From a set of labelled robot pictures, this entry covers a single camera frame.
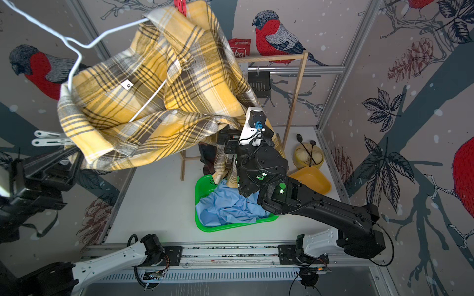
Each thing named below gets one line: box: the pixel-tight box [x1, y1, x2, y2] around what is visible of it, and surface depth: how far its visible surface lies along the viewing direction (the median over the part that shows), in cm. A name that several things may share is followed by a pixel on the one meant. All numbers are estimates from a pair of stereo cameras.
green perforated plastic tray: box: [195, 174, 279, 233], surface depth 81 cm
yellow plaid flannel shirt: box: [57, 0, 253, 189], surface depth 33 cm
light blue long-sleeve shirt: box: [195, 178, 271, 227], surface depth 82 cm
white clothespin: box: [31, 130, 73, 147], surface depth 29 cm
